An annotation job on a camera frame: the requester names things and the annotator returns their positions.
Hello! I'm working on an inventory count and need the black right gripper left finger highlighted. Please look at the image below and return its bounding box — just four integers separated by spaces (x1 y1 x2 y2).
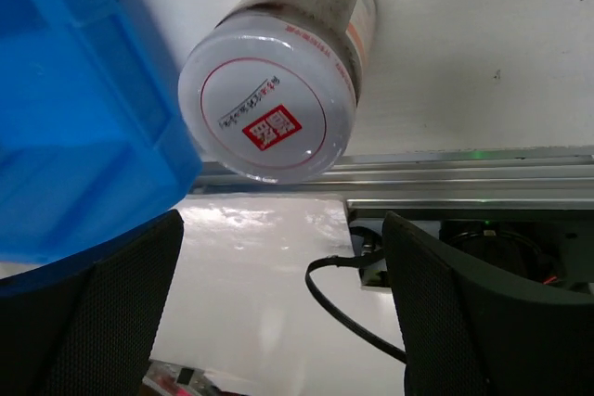
1 211 184 395

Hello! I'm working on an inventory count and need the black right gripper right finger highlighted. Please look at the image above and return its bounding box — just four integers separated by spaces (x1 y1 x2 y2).
382 212 593 395

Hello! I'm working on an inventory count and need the pepper jar red logo lid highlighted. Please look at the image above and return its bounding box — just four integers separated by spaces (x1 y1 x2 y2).
178 0 377 184

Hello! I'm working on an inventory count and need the blue plastic divided bin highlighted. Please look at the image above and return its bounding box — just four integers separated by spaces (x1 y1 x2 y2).
1 0 201 278

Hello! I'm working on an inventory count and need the black cable at base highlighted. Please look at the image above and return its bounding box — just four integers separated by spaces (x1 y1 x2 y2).
304 247 408 364

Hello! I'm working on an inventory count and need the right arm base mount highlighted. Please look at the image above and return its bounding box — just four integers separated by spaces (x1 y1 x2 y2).
348 217 594 293

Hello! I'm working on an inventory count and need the aluminium table edge rail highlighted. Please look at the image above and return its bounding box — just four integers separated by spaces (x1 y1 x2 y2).
192 147 593 220

